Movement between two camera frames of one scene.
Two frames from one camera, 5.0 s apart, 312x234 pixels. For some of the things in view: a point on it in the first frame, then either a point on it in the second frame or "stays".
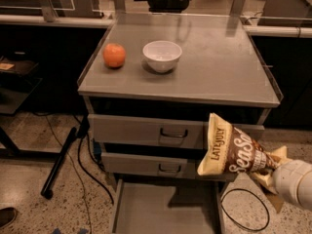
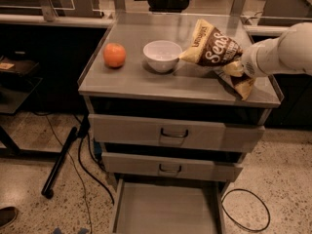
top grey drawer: (153, 131) stays
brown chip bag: (230, 149) to (212, 46)
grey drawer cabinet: (155, 79) stays
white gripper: (287, 181) to (251, 62)
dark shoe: (7, 216) stays
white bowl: (162, 56) stays
